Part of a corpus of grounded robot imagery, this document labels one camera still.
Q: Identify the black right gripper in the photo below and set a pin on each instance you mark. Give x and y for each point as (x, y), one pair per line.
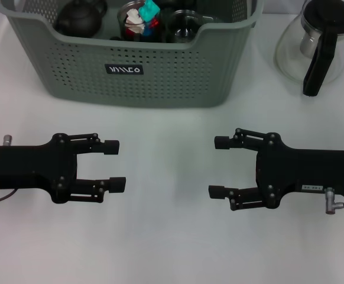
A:
(302, 171)

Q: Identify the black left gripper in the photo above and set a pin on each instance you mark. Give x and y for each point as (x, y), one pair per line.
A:
(27, 165)

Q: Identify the dark red long brick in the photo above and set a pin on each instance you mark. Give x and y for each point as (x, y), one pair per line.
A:
(127, 31)

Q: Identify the glass jar with bricks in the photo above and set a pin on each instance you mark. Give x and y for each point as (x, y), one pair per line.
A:
(121, 20)

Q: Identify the orange-red sloped brick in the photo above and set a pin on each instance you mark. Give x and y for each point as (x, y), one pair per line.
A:
(155, 21)

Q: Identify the cyan square building brick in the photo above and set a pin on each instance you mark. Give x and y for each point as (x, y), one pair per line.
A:
(149, 9)

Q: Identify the grey perforated storage bin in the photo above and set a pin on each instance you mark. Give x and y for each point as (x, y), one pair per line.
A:
(213, 74)

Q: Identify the dark clay teapot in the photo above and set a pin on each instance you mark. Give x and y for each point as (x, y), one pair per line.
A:
(77, 17)

